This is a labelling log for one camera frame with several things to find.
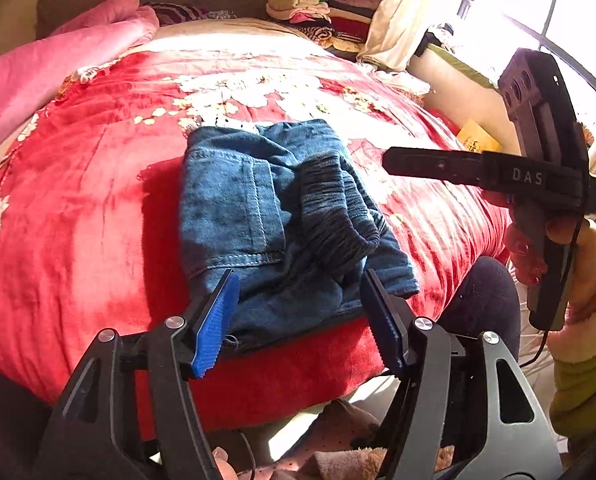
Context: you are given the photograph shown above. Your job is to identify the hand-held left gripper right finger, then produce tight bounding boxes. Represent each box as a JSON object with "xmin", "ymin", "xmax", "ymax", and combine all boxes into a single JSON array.
[{"xmin": 359, "ymin": 268, "xmax": 564, "ymax": 480}]

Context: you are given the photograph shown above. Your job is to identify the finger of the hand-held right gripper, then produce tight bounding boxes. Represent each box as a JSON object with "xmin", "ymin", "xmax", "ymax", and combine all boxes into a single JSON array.
[{"xmin": 382, "ymin": 146, "xmax": 486, "ymax": 186}]

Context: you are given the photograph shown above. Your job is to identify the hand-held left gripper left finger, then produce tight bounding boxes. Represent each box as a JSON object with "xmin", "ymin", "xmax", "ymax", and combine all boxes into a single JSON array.
[{"xmin": 33, "ymin": 269, "xmax": 241, "ymax": 480}]

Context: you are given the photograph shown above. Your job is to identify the blue denim pants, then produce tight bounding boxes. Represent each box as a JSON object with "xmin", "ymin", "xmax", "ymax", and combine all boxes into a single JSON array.
[{"xmin": 178, "ymin": 119, "xmax": 421, "ymax": 353}]

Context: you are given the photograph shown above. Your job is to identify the person's right forearm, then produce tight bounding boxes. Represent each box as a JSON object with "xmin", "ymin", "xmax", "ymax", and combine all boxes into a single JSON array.
[{"xmin": 543, "ymin": 260, "xmax": 596, "ymax": 456}]

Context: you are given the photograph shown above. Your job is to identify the person's left hand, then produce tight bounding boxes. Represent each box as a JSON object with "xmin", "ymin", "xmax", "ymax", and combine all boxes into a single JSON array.
[{"xmin": 210, "ymin": 446, "xmax": 239, "ymax": 480}]

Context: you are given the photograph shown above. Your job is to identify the person's right hand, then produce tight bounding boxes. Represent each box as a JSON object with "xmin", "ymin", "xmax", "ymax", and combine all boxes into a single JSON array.
[{"xmin": 505, "ymin": 212, "xmax": 596, "ymax": 307}]

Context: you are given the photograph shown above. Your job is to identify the yellow box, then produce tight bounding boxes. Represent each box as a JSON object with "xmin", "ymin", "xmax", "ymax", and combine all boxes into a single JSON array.
[{"xmin": 455, "ymin": 119, "xmax": 504, "ymax": 153}]

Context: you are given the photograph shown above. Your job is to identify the white crumpled cloth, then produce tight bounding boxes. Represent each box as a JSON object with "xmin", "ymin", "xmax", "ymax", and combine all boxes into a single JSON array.
[{"xmin": 373, "ymin": 70, "xmax": 434, "ymax": 96}]

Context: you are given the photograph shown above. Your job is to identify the person's leg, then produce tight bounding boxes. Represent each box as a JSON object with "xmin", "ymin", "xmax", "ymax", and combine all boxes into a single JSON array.
[{"xmin": 438, "ymin": 256, "xmax": 521, "ymax": 361}]

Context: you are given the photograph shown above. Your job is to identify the green windowsill cover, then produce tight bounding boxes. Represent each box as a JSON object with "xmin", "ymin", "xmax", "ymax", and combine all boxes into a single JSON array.
[{"xmin": 425, "ymin": 42, "xmax": 499, "ymax": 91}]

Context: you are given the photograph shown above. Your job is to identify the brown plush cloth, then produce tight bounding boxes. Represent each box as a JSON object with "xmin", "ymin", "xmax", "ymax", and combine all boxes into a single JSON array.
[{"xmin": 273, "ymin": 400, "xmax": 454, "ymax": 480}]

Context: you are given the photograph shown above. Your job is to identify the red floral blanket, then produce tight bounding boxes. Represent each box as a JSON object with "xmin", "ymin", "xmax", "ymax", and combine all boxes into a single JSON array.
[{"xmin": 0, "ymin": 45, "xmax": 514, "ymax": 441}]

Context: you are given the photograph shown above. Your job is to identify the stack of folded clothes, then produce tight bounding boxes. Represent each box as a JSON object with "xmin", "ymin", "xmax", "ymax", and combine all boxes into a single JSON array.
[{"xmin": 265, "ymin": 0, "xmax": 386, "ymax": 58}]

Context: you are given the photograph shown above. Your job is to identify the striped dark cloth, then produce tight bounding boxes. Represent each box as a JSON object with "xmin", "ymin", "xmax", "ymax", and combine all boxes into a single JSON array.
[{"xmin": 145, "ymin": 2, "xmax": 239, "ymax": 26}]

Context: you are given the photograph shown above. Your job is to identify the pink blanket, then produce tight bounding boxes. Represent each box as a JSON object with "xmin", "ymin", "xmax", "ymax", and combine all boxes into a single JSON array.
[{"xmin": 0, "ymin": 0, "xmax": 160, "ymax": 166}]

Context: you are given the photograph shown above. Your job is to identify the window with dark frame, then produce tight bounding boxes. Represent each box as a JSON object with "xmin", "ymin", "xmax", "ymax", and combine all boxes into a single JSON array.
[{"xmin": 448, "ymin": 0, "xmax": 596, "ymax": 126}]

